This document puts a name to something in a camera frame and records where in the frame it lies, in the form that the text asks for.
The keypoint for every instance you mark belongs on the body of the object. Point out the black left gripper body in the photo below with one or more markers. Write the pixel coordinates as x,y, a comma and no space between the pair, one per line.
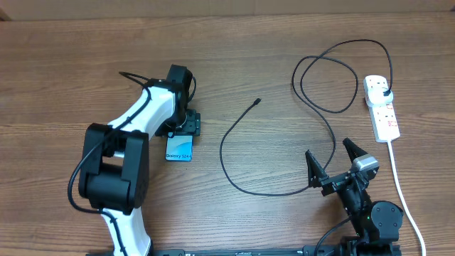
191,125

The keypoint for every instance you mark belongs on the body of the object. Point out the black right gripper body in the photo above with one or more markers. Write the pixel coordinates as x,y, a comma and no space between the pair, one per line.
333,183

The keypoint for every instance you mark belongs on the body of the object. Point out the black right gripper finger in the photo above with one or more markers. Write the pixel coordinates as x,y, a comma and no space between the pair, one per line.
353,150
316,173

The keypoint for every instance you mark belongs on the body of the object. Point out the blue Galaxy smartphone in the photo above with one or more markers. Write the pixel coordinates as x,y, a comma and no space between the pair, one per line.
179,148

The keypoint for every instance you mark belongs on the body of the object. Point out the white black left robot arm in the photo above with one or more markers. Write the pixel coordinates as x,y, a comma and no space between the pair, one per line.
112,177

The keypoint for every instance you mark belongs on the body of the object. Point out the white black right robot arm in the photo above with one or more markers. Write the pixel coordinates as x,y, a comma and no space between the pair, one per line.
376,223

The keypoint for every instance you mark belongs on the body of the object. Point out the white charger plug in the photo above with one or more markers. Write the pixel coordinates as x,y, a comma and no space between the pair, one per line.
375,96

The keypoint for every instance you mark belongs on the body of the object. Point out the white power strip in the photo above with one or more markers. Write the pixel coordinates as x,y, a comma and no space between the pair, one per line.
383,118

